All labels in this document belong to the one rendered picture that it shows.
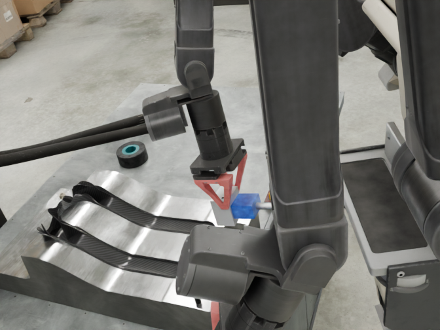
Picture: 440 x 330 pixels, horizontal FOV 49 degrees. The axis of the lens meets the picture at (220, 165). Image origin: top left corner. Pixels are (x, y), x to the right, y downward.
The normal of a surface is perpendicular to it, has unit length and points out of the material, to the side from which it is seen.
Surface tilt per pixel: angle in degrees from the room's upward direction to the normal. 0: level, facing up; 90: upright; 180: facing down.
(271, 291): 75
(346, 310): 0
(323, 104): 90
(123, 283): 2
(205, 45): 81
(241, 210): 83
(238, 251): 22
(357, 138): 0
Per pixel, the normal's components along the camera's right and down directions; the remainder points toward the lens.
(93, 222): 0.26, -0.68
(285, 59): -0.01, 0.60
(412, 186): -0.99, -0.11
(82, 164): -0.15, -0.79
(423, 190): -0.93, -0.28
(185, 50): 0.14, 0.43
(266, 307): -0.41, 0.41
